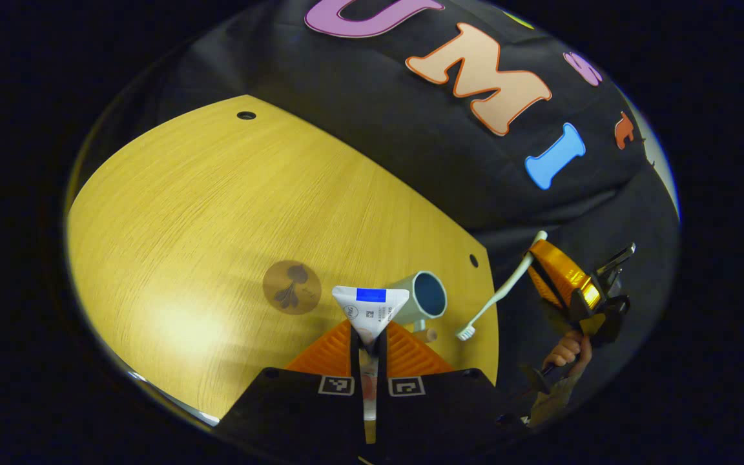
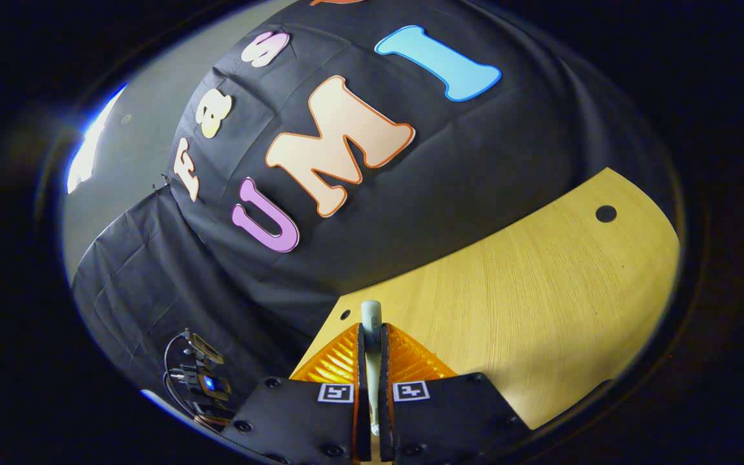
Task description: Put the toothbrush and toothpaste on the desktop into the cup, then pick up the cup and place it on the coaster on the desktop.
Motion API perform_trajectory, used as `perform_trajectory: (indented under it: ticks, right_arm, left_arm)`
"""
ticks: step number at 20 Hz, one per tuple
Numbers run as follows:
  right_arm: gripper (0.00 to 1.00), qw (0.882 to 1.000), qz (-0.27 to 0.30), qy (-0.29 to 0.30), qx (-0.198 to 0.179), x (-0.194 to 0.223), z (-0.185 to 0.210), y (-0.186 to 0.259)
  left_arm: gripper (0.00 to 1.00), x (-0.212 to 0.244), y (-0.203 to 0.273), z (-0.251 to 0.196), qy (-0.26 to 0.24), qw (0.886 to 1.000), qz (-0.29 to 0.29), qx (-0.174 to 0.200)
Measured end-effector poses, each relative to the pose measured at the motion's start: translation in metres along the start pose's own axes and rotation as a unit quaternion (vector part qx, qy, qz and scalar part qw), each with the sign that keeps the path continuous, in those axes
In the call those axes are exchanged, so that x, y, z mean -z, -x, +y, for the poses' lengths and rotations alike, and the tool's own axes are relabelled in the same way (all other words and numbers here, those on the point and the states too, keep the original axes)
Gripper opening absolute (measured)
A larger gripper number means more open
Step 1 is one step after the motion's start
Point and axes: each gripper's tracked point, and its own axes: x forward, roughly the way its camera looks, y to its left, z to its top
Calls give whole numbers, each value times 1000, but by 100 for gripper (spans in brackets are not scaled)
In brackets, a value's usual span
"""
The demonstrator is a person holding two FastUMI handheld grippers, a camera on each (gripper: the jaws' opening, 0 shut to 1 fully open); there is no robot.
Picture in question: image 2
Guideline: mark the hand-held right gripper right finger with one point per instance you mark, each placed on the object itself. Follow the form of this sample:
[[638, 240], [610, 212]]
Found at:
[[443, 413]]

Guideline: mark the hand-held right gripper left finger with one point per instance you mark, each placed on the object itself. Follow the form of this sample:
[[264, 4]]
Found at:
[[307, 420]]

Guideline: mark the pale green toothbrush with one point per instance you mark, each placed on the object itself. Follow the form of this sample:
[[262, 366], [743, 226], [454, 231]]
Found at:
[[371, 316]]

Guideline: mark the wooden desktop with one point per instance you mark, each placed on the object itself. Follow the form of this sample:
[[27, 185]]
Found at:
[[540, 290]]

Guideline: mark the black backdrop cloth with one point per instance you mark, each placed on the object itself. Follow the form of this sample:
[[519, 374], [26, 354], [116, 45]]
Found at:
[[475, 161]]

